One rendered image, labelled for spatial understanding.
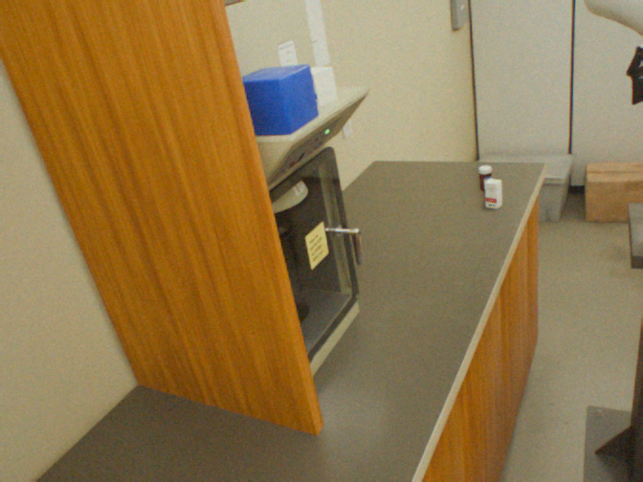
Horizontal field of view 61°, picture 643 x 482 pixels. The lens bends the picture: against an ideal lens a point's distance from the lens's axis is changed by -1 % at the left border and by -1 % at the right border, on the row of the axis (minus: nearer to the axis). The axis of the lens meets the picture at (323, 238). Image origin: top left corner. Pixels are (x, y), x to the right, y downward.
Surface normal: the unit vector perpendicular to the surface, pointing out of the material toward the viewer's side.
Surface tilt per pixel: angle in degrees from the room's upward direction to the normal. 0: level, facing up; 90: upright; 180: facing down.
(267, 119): 90
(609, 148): 90
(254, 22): 90
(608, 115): 90
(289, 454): 0
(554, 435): 0
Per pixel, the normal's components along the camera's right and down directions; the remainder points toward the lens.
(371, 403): -0.17, -0.88
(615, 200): -0.37, 0.51
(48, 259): 0.87, 0.07
